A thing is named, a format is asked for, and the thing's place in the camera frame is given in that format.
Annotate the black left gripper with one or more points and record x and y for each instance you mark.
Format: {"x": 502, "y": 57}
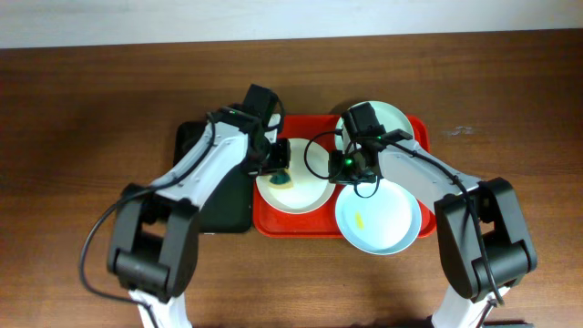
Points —
{"x": 282, "y": 159}

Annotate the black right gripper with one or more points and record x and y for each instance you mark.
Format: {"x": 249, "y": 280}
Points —
{"x": 335, "y": 157}

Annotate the yellow green sponge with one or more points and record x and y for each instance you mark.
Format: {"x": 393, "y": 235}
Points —
{"x": 280, "y": 180}

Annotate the white plate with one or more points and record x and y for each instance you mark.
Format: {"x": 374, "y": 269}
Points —
{"x": 308, "y": 193}

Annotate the light blue plate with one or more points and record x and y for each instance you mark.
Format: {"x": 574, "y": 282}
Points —
{"x": 378, "y": 218}

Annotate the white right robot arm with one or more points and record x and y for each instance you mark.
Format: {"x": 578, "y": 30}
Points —
{"x": 484, "y": 244}

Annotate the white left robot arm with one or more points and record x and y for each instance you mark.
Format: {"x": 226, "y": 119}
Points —
{"x": 154, "y": 246}

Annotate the black plastic tray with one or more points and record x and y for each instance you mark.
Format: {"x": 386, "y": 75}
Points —
{"x": 228, "y": 209}

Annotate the red plastic tray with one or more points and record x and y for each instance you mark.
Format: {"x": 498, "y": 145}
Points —
{"x": 321, "y": 223}

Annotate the green plate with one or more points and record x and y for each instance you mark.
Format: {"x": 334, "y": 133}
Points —
{"x": 388, "y": 115}

